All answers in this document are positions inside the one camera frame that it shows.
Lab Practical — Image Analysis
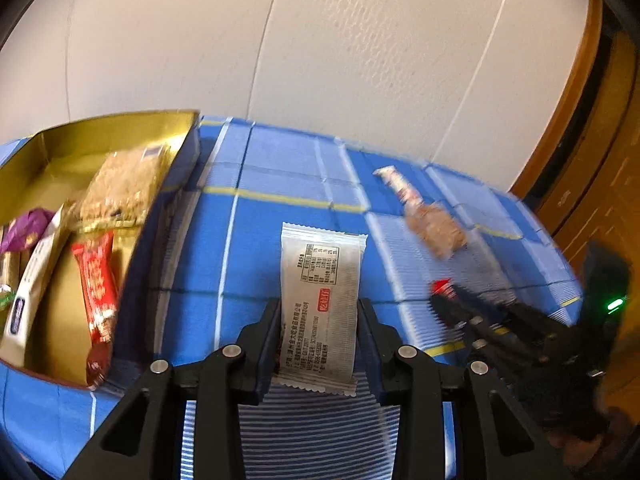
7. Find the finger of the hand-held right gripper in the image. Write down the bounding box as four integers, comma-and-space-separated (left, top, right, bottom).
432, 292, 546, 328
440, 312, 506, 376

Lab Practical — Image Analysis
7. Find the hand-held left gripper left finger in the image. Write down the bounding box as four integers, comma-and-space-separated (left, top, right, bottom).
62, 297, 283, 480

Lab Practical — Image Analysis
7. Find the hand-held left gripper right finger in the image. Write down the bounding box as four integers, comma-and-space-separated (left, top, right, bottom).
356, 298, 571, 480

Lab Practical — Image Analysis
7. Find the white printed snack packet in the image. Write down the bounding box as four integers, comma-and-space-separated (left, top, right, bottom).
272, 222, 369, 398

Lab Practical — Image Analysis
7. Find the red patterned snack packet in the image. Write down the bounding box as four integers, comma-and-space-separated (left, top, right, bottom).
70, 230, 119, 388

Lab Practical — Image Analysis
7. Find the gold tin box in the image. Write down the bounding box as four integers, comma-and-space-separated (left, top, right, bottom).
0, 108, 202, 393

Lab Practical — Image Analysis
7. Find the large clear cracker packet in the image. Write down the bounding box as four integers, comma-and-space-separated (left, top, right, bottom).
77, 142, 171, 233

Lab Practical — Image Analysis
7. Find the cream snack packet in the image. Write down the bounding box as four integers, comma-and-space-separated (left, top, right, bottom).
0, 200, 76, 368

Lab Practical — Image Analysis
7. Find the small cracker packet green edge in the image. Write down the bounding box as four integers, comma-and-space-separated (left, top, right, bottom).
0, 252, 21, 311

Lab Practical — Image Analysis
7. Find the purple snack packet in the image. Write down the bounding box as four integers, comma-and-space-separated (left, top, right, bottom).
0, 208, 55, 256

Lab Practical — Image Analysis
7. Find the clear wrapped cake packet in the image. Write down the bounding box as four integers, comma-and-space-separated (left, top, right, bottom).
372, 166, 470, 261

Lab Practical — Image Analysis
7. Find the wooden door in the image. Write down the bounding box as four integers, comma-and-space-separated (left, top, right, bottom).
545, 30, 640, 281

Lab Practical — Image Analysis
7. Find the blue plaid tablecloth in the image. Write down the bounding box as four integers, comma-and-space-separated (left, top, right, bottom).
0, 116, 583, 480

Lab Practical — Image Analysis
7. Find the wooden door frame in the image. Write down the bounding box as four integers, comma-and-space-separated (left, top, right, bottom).
507, 0, 606, 201

